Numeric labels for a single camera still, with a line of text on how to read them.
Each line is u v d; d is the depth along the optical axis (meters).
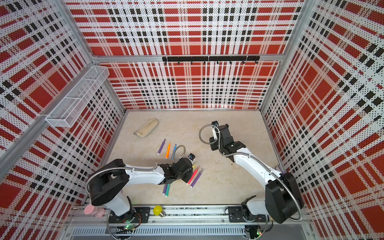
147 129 1.07
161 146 1.00
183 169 0.68
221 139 0.64
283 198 0.41
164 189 0.82
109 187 0.44
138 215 0.73
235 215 0.73
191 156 0.80
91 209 0.68
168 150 0.98
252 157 0.52
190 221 0.73
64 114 0.69
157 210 0.73
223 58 0.90
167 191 0.81
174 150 0.99
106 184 0.45
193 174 0.82
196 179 0.85
